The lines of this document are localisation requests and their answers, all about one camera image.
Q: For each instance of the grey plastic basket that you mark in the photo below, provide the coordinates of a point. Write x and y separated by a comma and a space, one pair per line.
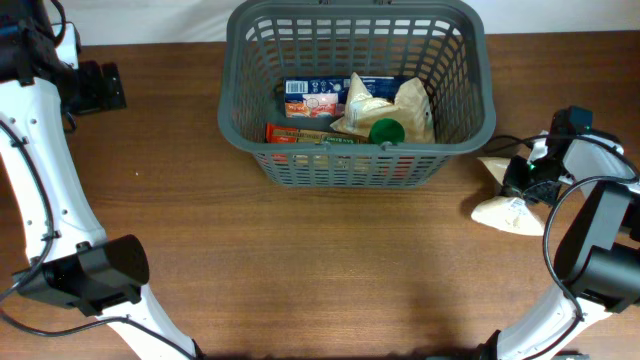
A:
440, 42

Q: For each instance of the clear bag of rice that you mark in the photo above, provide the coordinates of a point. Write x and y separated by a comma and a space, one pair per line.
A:
410, 107

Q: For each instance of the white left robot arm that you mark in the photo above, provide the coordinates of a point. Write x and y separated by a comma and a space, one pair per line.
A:
72, 262

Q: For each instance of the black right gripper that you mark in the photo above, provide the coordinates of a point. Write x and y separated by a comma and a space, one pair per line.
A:
512, 182

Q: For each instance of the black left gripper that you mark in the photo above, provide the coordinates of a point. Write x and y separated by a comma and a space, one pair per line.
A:
98, 98

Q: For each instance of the green-lidded jar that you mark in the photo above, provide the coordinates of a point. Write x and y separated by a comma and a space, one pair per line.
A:
387, 130

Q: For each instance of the beige paper bag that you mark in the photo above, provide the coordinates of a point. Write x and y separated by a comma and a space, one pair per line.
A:
508, 213

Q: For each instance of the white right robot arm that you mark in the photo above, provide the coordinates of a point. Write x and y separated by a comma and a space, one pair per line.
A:
593, 192

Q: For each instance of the red spaghetti packet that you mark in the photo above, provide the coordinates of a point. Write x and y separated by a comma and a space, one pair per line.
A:
300, 136

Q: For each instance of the blue and white carton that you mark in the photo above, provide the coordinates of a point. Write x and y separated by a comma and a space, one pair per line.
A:
319, 97

